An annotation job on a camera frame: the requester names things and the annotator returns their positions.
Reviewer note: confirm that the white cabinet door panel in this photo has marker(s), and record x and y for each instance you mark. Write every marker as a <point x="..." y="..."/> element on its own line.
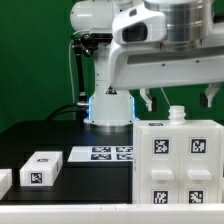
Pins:
<point x="159" y="167"/>

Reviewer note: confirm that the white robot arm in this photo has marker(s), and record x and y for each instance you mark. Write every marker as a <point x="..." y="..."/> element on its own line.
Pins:
<point x="188" y="23"/>

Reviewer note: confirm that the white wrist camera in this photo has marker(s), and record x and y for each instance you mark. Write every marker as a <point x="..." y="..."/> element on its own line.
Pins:
<point x="139" y="25"/>

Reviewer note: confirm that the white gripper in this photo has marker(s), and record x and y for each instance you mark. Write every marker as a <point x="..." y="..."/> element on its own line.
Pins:
<point x="141" y="65"/>

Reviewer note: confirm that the white part at left edge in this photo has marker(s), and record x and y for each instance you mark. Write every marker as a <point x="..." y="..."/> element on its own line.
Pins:
<point x="5" y="181"/>

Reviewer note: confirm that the white front table rail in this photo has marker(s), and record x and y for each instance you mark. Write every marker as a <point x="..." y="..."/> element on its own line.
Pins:
<point x="113" y="214"/>

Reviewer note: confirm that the white cabinet top knob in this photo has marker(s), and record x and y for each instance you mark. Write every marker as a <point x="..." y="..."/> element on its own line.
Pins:
<point x="177" y="115"/>

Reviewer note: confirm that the white marker base plate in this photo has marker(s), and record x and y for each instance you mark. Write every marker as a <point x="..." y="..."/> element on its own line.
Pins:
<point x="101" y="154"/>

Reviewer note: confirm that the white cabinet body box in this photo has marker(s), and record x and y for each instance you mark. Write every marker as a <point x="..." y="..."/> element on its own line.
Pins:
<point x="140" y="126"/>

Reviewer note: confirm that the white block with marker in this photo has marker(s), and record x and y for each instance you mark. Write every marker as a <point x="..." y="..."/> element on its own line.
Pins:
<point x="41" y="169"/>

